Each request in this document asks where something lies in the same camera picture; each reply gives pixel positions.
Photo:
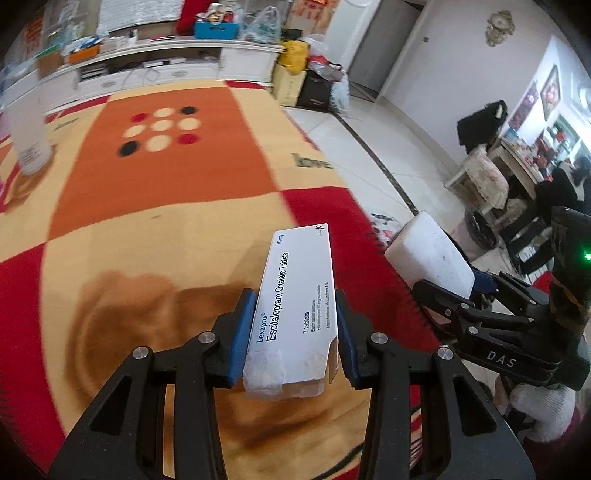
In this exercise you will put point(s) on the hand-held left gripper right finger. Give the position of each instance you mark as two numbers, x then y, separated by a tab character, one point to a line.
347	341

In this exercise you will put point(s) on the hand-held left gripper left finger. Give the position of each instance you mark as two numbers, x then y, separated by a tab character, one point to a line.
242	337

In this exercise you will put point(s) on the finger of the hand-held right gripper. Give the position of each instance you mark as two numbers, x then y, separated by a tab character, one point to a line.
512	295
443	300

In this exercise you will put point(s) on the white foam block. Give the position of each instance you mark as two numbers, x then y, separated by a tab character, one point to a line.
429	254

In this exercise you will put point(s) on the white medicine box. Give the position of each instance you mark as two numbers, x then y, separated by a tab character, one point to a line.
295	300

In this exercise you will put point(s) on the white waste bin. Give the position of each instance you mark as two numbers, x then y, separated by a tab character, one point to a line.
382	228

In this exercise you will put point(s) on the person's right hand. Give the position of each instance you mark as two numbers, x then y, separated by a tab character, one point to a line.
540	410

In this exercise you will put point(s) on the black chair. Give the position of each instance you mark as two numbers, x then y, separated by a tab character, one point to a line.
526	235

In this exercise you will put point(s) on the black mesh waste bin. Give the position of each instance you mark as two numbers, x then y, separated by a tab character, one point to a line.
480	230

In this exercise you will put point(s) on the chair with floral cushion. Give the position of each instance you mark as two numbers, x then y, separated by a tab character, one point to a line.
482	177

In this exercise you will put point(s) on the black jacket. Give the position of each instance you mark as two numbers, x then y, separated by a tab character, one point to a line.
480	124

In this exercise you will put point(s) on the white plastic bag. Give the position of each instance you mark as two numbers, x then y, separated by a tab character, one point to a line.
340	94

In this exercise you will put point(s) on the cardboard box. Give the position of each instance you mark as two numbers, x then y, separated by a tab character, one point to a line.
287	85

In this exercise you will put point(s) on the grey door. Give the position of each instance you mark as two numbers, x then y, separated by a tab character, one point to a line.
392	41

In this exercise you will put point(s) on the yellow bag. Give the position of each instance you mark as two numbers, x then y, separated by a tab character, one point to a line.
295	55

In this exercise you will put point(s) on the white tumbler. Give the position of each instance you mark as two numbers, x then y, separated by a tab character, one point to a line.
30	134

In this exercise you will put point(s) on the blue storage box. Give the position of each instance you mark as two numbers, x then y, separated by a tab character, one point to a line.
216	30

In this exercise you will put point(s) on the clear plastic bag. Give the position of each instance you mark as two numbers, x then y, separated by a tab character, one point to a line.
261	25

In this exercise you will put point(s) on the orange box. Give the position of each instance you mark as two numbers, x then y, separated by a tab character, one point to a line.
85	53

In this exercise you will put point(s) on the red cloth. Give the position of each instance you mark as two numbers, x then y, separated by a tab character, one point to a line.
194	16

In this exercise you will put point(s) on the white quilted cloth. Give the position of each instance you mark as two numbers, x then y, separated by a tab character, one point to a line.
138	16

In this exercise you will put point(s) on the framed wall picture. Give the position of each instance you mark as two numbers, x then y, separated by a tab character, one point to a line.
550	86

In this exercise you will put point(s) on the gold wall clock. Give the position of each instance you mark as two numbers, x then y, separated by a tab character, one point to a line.
499	27

